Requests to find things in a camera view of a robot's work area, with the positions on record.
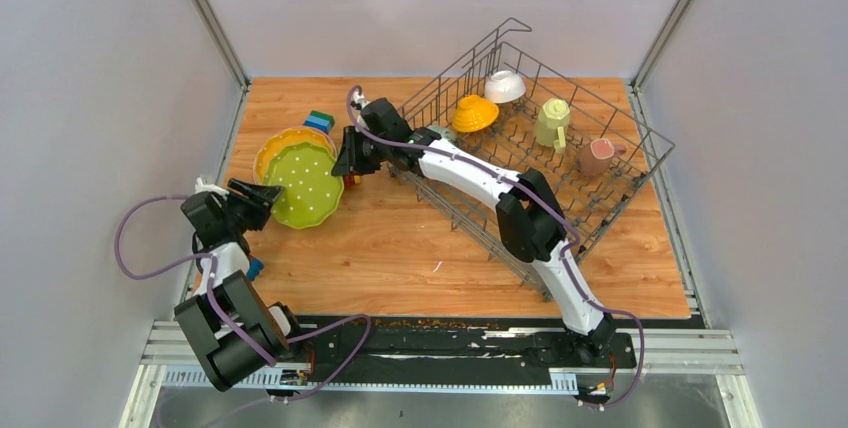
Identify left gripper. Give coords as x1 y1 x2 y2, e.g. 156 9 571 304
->
220 178 286 234

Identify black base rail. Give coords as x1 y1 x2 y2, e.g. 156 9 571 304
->
279 315 637 386

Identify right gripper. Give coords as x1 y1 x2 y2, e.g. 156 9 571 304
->
333 126 391 177

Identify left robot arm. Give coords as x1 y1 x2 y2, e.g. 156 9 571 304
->
174 178 307 392

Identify blue toy brick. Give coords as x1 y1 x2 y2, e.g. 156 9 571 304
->
246 257 264 281

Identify red green toy bricks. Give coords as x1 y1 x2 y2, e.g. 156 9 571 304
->
343 175 362 188

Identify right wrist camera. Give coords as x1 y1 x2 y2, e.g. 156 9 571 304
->
351 94 370 127

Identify pale yellow mug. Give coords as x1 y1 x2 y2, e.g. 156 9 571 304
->
534 98 571 154

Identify pale green bowl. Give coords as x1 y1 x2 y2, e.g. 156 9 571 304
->
428 125 457 144

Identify green blue toy block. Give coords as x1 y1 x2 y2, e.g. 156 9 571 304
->
303 110 335 135

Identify white bowl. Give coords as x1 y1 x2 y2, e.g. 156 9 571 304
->
484 70 526 104

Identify yellow bowl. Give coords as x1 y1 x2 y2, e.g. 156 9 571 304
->
451 95 499 133

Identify green polka dot plate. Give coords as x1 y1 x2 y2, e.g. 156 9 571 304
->
263 142 345 230

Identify yellow polka dot plate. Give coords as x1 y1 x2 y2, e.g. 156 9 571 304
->
253 126 337 183

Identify grey wire dish rack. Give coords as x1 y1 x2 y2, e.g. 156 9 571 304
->
396 17 690 318

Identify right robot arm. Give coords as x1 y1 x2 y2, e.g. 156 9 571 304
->
332 86 615 366

